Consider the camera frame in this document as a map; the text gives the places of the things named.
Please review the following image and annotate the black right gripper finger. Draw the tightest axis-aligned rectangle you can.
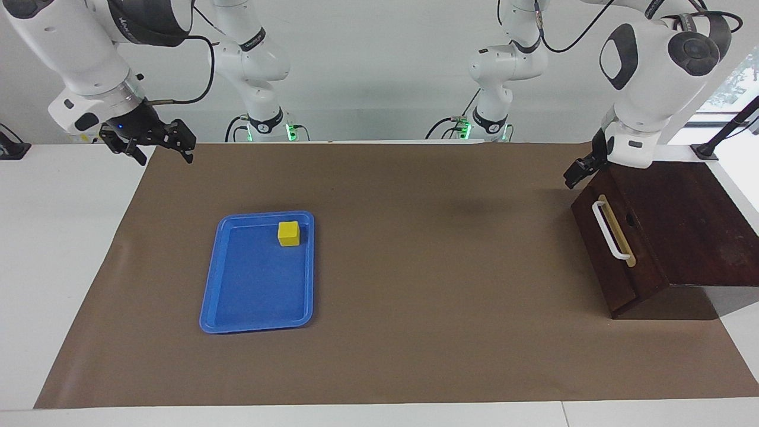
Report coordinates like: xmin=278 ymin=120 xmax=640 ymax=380
xmin=168 ymin=119 xmax=197 ymax=164
xmin=98 ymin=128 xmax=148 ymax=167

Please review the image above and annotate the wooden drawer with white handle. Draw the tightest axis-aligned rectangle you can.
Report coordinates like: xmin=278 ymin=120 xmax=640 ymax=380
xmin=571 ymin=166 xmax=669 ymax=318

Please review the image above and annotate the dark wooden cabinet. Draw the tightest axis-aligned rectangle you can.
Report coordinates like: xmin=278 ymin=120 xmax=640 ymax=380
xmin=584 ymin=160 xmax=759 ymax=321

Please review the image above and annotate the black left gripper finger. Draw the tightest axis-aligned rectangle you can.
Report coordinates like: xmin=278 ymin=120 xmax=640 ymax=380
xmin=563 ymin=155 xmax=601 ymax=190

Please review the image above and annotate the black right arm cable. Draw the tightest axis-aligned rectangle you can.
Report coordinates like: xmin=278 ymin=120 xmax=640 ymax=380
xmin=145 ymin=9 xmax=216 ymax=107

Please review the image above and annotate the brown table mat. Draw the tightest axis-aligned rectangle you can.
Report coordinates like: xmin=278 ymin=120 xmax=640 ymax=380
xmin=34 ymin=141 xmax=759 ymax=410

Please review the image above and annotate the black left base cable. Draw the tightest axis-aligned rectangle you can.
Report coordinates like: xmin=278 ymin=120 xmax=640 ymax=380
xmin=425 ymin=88 xmax=482 ymax=141

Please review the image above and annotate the black clamp stand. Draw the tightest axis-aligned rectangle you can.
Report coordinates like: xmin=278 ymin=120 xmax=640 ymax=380
xmin=691 ymin=95 xmax=759 ymax=162

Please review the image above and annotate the blue plastic tray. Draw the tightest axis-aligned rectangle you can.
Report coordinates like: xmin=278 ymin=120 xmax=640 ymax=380
xmin=199 ymin=211 xmax=315 ymax=334

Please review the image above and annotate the black desk mount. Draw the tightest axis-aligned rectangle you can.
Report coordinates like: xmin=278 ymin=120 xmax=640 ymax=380
xmin=0 ymin=123 xmax=32 ymax=161

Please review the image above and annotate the black right base cable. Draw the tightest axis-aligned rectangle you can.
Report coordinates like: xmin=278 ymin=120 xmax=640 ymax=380
xmin=224 ymin=114 xmax=252 ymax=143

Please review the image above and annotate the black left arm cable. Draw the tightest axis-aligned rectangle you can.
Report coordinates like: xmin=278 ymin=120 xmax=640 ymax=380
xmin=531 ymin=0 xmax=745 ymax=54

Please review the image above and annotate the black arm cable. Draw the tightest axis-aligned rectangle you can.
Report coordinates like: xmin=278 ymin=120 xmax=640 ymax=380
xmin=145 ymin=9 xmax=216 ymax=107
xmin=531 ymin=0 xmax=745 ymax=54

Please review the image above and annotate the black base cable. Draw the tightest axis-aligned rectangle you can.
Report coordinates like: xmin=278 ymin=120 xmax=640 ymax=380
xmin=425 ymin=88 xmax=482 ymax=141
xmin=224 ymin=114 xmax=252 ymax=143

